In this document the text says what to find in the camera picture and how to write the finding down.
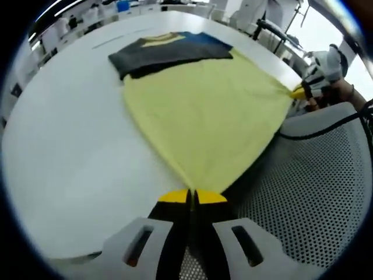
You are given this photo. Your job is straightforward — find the white counter cabinets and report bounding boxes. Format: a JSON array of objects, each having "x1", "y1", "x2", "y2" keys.
[{"x1": 29, "y1": 0, "x2": 164, "y2": 51}]

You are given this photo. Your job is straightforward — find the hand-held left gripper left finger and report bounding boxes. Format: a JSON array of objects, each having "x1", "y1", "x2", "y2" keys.
[{"x1": 62, "y1": 188, "x2": 193, "y2": 280}]

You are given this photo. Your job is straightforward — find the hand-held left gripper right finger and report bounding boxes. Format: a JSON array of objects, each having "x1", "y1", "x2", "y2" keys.
[{"x1": 194, "y1": 188, "x2": 325, "y2": 280}]

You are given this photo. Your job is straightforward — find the person's right hand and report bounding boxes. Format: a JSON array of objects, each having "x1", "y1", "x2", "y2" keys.
[{"x1": 319, "y1": 80, "x2": 354, "y2": 110}]

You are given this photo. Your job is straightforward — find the black frame desk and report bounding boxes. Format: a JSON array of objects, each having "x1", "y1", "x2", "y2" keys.
[{"x1": 252, "y1": 17, "x2": 307, "y2": 56}]

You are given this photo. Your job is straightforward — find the tall light stand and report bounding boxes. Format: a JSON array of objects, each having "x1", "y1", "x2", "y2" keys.
[{"x1": 287, "y1": 0, "x2": 311, "y2": 33}]

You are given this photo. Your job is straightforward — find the white mesh office chair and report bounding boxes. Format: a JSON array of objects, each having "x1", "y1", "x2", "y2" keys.
[{"x1": 186, "y1": 101, "x2": 371, "y2": 280}]

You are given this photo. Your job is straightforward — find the yellow grey blue garment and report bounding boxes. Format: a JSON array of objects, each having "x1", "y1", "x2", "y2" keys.
[{"x1": 107, "y1": 31, "x2": 301, "y2": 211}]

